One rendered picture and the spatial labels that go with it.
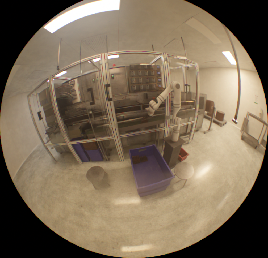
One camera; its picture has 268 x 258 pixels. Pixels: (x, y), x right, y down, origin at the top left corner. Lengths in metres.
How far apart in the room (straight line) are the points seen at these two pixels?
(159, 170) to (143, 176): 0.24
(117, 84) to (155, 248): 2.54
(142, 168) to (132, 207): 0.60
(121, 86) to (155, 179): 1.62
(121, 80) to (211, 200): 2.51
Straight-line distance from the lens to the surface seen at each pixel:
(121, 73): 1.65
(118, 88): 1.61
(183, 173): 1.20
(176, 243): 1.37
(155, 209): 1.23
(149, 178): 1.11
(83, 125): 1.97
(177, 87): 0.84
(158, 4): 1.76
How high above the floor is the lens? 1.22
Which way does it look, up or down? 24 degrees down
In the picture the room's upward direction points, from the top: 6 degrees counter-clockwise
